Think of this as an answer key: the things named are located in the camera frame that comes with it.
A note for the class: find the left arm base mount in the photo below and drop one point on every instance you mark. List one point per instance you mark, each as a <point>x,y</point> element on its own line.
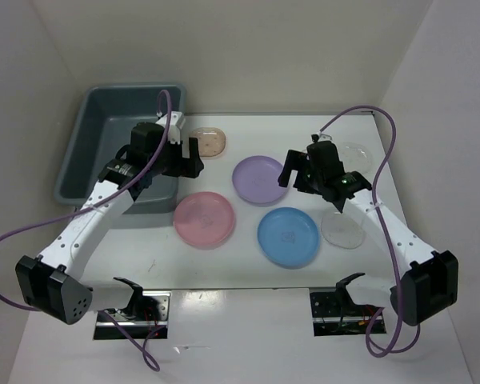
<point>148,316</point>

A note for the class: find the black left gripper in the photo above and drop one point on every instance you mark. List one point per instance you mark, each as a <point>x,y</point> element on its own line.
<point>186,167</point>

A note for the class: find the grey plastic bin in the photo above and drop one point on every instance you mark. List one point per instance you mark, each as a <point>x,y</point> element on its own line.
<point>103,125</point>

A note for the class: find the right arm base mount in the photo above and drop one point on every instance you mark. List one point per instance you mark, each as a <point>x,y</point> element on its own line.
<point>332,318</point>

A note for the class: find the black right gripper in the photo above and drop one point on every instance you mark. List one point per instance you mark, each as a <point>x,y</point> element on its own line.
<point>298,161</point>

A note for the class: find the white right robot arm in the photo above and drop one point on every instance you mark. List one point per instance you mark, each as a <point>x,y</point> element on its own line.
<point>427,280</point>

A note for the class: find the beige speckled dish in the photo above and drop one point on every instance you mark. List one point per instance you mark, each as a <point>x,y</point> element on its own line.
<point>211,141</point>

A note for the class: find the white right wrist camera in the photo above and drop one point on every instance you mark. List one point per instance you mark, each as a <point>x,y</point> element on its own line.
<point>320,137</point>

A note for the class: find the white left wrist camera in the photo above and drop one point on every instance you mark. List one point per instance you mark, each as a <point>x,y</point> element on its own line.
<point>177,121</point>

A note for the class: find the purple plastic plate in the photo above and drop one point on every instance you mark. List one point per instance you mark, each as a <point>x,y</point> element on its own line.
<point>255,180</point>

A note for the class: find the clear round glass dish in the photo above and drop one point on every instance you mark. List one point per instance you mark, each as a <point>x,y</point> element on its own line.
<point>355,157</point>

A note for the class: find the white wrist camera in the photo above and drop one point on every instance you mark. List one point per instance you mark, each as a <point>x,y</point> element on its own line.
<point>177,121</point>
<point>320,137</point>

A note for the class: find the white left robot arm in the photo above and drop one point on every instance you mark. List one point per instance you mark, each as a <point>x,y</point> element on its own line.
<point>51,281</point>

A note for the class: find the clear oval glass dish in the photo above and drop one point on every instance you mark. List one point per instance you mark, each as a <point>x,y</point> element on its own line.
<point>341,231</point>

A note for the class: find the pink plastic plate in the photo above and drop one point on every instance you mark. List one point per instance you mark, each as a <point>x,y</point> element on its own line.
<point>204,220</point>

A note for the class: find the blue plastic plate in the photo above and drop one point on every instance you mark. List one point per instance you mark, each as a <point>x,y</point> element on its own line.
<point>288,237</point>

